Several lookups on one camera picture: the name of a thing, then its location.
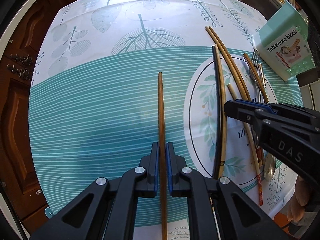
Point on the brown wooden chopstick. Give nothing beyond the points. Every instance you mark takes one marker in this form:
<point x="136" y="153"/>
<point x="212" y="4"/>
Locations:
<point x="162" y="163"/>

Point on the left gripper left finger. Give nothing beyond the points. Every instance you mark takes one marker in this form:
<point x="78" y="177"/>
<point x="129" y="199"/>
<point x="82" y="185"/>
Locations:
<point x="148" y="186"/>

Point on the wood-handled steel spoon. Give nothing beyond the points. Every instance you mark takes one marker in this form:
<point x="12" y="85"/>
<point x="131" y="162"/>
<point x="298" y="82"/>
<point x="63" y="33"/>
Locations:
<point x="269" y="161"/>

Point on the right human hand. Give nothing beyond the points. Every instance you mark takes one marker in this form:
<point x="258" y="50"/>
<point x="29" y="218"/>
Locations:
<point x="298" y="201"/>

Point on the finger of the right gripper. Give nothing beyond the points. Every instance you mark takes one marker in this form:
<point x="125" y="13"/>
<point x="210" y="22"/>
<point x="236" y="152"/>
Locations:
<point x="242" y="114"/>
<point x="251" y="106"/>

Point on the patterned teal tablecloth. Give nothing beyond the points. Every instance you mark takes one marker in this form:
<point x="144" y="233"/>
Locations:
<point x="93" y="107"/>

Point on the black chopstick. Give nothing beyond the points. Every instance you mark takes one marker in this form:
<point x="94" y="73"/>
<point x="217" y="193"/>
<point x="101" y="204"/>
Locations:
<point x="218" y="147"/>

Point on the red-tipped light wooden chopstick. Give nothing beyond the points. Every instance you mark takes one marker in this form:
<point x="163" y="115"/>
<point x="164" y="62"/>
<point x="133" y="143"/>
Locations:
<point x="255" y="159"/>

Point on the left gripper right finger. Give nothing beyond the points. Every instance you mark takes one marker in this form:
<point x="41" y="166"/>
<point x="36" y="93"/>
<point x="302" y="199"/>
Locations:
<point x="175" y="163"/>

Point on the silver fork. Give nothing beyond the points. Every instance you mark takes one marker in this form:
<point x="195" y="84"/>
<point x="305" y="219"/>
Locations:
<point x="255" y="61"/>

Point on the green plastic tableware holder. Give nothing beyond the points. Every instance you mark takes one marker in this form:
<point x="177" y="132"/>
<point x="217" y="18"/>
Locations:
<point x="283" y="43"/>

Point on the dark wooden kitchen cabinets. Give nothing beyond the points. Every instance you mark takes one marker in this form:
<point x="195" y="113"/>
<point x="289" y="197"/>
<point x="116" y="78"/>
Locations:
<point x="18" y="177"/>

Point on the curved tan chopstick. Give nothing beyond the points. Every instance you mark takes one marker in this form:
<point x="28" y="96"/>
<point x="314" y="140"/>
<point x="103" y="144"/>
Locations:
<point x="232" y="62"/>
<point x="226" y="62"/>

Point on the tan bamboo chopstick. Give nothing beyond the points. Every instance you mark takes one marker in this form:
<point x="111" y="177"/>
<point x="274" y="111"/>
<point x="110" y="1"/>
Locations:
<point x="223" y="118"/>

